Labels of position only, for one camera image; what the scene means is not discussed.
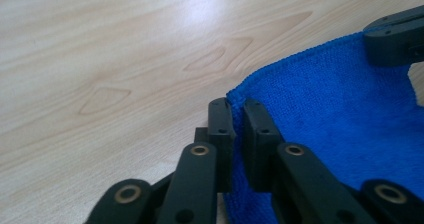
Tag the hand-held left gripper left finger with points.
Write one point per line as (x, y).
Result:
(221, 124)

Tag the blue cloth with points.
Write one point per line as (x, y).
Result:
(333, 110)

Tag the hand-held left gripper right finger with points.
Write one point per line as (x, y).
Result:
(258, 134)

